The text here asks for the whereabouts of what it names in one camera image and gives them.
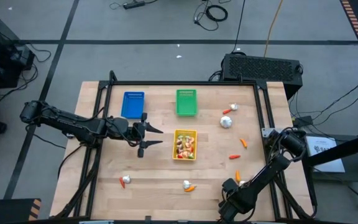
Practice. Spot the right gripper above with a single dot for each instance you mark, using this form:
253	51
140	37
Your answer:
238	202

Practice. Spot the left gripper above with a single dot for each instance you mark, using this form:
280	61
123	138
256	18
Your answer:
134	133

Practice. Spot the yellow-orange chili pepper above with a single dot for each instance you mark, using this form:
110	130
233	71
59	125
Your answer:
237	176

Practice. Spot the orange chili pepper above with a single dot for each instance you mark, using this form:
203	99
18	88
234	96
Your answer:
190	188
243	143

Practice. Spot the large white garlic bulb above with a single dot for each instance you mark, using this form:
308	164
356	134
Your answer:
225	122

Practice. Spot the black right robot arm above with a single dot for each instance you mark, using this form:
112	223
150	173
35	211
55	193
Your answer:
275	168

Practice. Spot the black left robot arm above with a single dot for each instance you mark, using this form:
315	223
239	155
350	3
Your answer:
73	124

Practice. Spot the yellow plastic basket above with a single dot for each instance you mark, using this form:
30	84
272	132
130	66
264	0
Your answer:
174	146

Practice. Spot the blue plastic basket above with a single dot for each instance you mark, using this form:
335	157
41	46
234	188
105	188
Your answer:
132	105

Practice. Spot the green plastic basket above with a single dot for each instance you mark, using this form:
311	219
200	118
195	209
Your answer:
186	104

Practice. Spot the white printed sheet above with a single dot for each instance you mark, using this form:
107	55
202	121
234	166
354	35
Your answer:
322	149

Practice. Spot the black power adapter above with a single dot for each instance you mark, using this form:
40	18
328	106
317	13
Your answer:
303	121

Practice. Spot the black perforated computer case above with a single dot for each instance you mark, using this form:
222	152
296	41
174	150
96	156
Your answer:
259	71

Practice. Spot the black metal stand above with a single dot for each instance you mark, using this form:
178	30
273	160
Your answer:
346	147

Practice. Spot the black power strip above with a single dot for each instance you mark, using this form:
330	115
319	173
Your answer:
134	4

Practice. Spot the black hazard-striped box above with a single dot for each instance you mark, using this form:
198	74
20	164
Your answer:
8	213

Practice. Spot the black aluminium table frame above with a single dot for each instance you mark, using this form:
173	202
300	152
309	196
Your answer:
182	83

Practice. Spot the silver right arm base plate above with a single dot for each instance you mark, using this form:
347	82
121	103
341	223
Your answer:
267	132

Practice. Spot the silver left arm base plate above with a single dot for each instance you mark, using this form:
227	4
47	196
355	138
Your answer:
70	135

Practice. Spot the black table edge bracket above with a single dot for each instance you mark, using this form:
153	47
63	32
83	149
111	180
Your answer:
148	220

